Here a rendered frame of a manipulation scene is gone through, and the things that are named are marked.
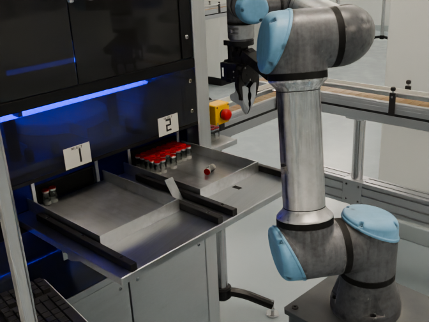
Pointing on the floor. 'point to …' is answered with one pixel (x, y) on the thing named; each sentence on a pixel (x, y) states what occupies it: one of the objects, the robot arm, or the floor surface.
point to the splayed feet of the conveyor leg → (249, 299)
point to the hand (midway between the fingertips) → (248, 110)
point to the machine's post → (203, 138)
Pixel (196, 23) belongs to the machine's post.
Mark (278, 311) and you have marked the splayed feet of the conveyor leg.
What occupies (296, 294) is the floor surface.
